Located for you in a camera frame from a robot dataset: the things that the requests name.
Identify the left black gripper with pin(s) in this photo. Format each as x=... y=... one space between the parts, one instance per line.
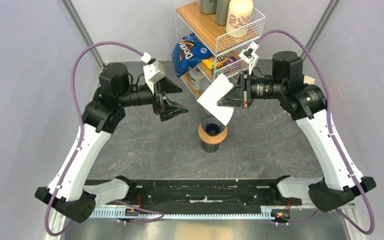
x=168 y=109

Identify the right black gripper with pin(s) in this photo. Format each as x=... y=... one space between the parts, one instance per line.
x=235 y=98

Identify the single white paper filter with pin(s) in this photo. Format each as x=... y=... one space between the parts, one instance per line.
x=210 y=97

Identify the blue ribbed coffee dripper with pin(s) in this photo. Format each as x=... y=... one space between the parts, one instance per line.
x=211 y=125

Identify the wooden ring dripper stand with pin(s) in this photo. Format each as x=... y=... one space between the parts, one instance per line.
x=212 y=140

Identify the dark glass carafe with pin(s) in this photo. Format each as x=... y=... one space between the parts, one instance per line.
x=209 y=148

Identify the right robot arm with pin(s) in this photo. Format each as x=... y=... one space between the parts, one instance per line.
x=306 y=103

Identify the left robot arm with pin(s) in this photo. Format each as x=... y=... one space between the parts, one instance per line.
x=68 y=193

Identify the paper coffee filter stack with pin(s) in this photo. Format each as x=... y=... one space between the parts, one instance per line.
x=308 y=80

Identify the grey canister lower shelf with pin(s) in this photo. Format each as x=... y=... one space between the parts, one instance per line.
x=205 y=85

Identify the yellow M&M candy bag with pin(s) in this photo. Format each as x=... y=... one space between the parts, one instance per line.
x=214 y=63

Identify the white canister lower shelf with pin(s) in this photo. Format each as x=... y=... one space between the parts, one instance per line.
x=196 y=77

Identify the blue Doritos chip bag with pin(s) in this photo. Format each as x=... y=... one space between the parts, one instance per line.
x=188 y=53

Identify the cream white bottle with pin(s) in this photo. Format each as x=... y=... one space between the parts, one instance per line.
x=239 y=15

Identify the grey green bottle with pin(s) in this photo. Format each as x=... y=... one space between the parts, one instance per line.
x=222 y=10
x=208 y=7

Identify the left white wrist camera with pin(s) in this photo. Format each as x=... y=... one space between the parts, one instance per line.
x=153 y=71

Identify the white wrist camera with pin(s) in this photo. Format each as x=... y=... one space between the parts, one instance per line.
x=153 y=71
x=250 y=56

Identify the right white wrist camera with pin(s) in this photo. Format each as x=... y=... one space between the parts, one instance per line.
x=250 y=56

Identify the white wire shelf rack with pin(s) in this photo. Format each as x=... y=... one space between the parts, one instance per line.
x=189 y=19

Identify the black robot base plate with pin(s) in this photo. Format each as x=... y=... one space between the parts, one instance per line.
x=206 y=196

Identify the aluminium rail frame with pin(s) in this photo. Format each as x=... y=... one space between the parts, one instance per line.
x=117 y=222

